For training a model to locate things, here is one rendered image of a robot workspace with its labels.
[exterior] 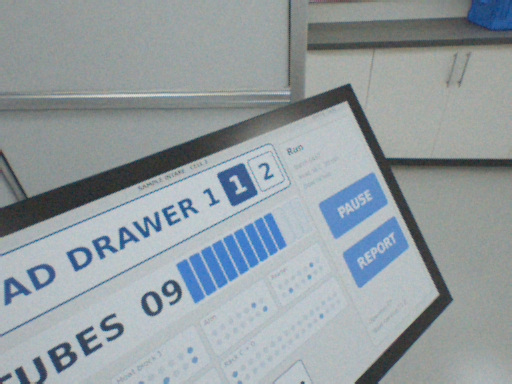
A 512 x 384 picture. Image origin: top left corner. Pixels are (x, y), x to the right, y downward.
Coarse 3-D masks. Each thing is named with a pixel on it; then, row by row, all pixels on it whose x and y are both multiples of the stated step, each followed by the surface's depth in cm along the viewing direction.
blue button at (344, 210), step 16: (368, 176) 40; (336, 192) 37; (352, 192) 38; (368, 192) 40; (320, 208) 36; (336, 208) 37; (352, 208) 38; (368, 208) 39; (336, 224) 36; (352, 224) 37
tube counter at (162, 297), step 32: (256, 224) 32; (288, 224) 34; (192, 256) 29; (224, 256) 30; (256, 256) 31; (128, 288) 26; (160, 288) 27; (192, 288) 28; (224, 288) 30; (160, 320) 27
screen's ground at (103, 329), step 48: (240, 144) 33; (288, 144) 36; (336, 144) 39; (144, 192) 28; (288, 192) 35; (384, 192) 41; (0, 240) 23; (192, 240) 29; (336, 240) 36; (96, 288) 25; (240, 288) 30; (384, 288) 38; (432, 288) 41; (48, 336) 23; (96, 336) 25; (144, 336) 26; (336, 336) 34; (384, 336) 36
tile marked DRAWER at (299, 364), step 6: (300, 360) 31; (294, 366) 31; (300, 366) 31; (288, 372) 31; (294, 372) 31; (300, 372) 31; (306, 372) 31; (276, 378) 30; (282, 378) 30; (288, 378) 30; (294, 378) 31; (300, 378) 31; (306, 378) 31
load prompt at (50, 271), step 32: (256, 160) 34; (160, 192) 29; (192, 192) 30; (224, 192) 31; (256, 192) 33; (96, 224) 26; (128, 224) 27; (160, 224) 28; (192, 224) 29; (0, 256) 23; (32, 256) 24; (64, 256) 25; (96, 256) 26; (128, 256) 27; (0, 288) 23; (32, 288) 23; (64, 288) 24; (0, 320) 22; (32, 320) 23
